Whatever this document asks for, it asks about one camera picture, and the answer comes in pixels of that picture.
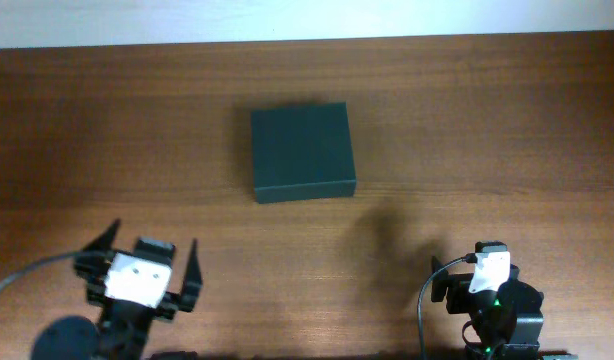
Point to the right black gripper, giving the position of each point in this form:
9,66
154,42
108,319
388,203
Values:
457,288

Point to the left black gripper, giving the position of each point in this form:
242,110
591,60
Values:
97,266

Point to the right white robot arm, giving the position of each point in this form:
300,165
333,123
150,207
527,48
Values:
504,312

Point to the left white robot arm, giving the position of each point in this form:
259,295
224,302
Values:
121,332

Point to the dark green box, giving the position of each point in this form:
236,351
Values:
302,153

